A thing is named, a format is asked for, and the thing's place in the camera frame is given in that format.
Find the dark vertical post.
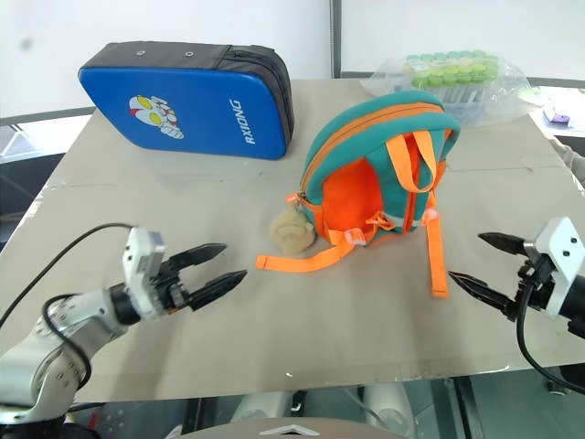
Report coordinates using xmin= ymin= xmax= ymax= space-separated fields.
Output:
xmin=329 ymin=0 xmax=345 ymax=80

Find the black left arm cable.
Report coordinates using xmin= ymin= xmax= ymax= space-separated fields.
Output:
xmin=0 ymin=222 xmax=138 ymax=390

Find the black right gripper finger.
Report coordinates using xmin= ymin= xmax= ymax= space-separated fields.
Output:
xmin=448 ymin=272 xmax=521 ymax=322
xmin=477 ymin=231 xmax=527 ymax=256

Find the grey rounded shape under table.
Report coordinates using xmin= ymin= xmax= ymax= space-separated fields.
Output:
xmin=227 ymin=389 xmax=306 ymax=425
xmin=363 ymin=381 xmax=415 ymax=434

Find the beige plush keychain toy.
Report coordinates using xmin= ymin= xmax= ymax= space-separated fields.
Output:
xmin=268 ymin=208 xmax=317 ymax=255

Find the small purple item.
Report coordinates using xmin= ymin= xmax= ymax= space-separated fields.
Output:
xmin=542 ymin=104 xmax=575 ymax=124

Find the blue cartoon print padded case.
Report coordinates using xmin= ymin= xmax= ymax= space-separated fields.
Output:
xmin=77 ymin=41 xmax=294 ymax=162

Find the orange and teal backpack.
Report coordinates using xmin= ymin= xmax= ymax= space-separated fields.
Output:
xmin=254 ymin=89 xmax=462 ymax=300

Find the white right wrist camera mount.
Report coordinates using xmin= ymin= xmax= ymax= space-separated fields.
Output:
xmin=522 ymin=216 xmax=585 ymax=317

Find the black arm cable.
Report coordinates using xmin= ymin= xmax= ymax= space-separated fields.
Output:
xmin=515 ymin=268 xmax=585 ymax=395
xmin=0 ymin=222 xmax=138 ymax=390

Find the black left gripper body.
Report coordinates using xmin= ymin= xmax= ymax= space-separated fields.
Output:
xmin=152 ymin=257 xmax=192 ymax=317

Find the green capped tube pack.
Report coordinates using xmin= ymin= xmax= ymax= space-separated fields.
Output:
xmin=404 ymin=48 xmax=500 ymax=90

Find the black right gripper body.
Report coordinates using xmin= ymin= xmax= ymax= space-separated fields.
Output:
xmin=515 ymin=252 xmax=558 ymax=322

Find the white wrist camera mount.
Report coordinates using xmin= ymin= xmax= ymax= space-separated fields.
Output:
xmin=121 ymin=225 xmax=167 ymax=321
xmin=522 ymin=216 xmax=585 ymax=317

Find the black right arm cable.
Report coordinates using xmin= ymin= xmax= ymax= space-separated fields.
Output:
xmin=515 ymin=268 xmax=585 ymax=395

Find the clear plastic bag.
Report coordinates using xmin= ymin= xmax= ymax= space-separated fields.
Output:
xmin=359 ymin=48 xmax=534 ymax=128

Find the white cloth piece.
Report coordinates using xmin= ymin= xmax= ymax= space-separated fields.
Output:
xmin=547 ymin=135 xmax=585 ymax=189

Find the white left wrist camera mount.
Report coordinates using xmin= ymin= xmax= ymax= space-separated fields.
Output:
xmin=121 ymin=225 xmax=167 ymax=321

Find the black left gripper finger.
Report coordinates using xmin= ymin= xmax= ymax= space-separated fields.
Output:
xmin=169 ymin=243 xmax=228 ymax=273
xmin=186 ymin=269 xmax=249 ymax=312

